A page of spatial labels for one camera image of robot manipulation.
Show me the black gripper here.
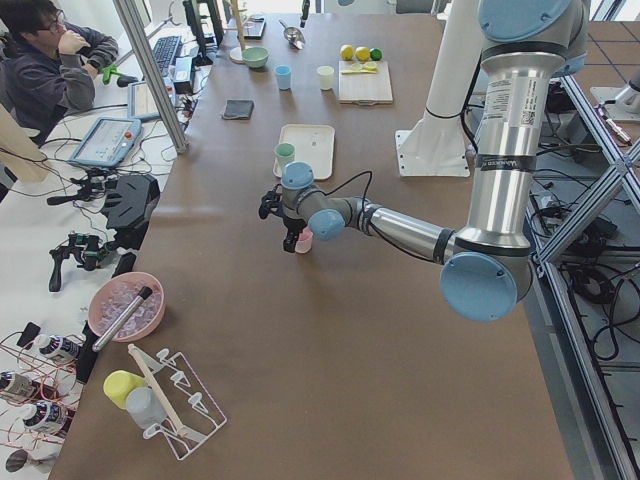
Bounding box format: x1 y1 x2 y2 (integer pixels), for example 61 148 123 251
282 211 306 253

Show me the pink plastic cup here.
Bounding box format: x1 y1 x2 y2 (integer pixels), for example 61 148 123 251
295 228 313 254

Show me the green plastic cup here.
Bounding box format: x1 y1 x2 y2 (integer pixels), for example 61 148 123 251
274 142 295 171

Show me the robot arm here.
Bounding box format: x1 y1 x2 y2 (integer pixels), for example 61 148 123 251
274 1 589 322

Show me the cream rabbit tray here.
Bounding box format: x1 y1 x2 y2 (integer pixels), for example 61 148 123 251
279 124 335 181

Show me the folded grey cloth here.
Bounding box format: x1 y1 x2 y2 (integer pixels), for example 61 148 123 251
222 99 254 120

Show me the wooden cutting board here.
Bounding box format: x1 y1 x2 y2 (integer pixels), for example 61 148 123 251
338 60 393 105

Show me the blue plastic cup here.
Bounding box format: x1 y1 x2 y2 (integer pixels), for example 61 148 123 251
274 65 292 91

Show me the pale yellow plastic cup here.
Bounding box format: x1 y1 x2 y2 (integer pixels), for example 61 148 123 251
316 65 334 91

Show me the yellow plastic knife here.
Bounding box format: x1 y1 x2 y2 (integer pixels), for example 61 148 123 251
340 69 378 75

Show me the green plastic bowl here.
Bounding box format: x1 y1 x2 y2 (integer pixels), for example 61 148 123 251
241 46 269 69

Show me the wooden stand with round base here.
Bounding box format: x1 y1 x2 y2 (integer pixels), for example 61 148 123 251
224 0 246 64

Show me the upper whole lemon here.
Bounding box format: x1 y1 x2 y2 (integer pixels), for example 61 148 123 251
340 44 354 61

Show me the whole lemon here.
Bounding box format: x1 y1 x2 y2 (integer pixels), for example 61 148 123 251
354 46 370 62
340 44 354 61

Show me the pink bowl with ice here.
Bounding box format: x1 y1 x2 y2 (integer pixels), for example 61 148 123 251
87 271 167 344

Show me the lower whole lemon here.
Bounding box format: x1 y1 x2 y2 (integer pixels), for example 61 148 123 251
354 46 370 62

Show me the green lime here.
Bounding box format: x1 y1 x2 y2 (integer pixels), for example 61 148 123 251
369 48 383 61

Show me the shiny metal scoop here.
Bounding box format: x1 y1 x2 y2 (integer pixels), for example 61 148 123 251
279 19 306 50

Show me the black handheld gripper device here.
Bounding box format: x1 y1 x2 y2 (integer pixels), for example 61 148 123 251
48 232 117 292

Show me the blue teach pendant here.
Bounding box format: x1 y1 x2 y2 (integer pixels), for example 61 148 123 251
69 117 142 168

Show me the black keyboard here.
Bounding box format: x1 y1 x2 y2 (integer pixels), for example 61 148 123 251
152 35 182 77

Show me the clear cup on rack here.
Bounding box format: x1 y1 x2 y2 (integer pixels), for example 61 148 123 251
125 386 167 429

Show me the yellow cup on rack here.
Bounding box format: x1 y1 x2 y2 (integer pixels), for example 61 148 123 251
103 370 147 410

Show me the seated person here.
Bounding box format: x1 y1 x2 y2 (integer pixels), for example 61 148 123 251
1 1 118 146

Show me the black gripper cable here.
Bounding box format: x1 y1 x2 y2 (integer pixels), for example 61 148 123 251
319 170 374 236

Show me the aluminium frame post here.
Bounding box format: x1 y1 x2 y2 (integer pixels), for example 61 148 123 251
113 0 188 154

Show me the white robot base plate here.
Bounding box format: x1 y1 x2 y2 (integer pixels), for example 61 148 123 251
394 125 470 177

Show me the metal ice scoop handle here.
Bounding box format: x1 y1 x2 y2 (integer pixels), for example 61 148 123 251
92 286 153 352

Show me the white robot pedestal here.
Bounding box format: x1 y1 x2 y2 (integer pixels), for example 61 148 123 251
410 0 484 151

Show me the white wire cup rack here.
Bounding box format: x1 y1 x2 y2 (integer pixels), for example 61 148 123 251
128 344 228 461

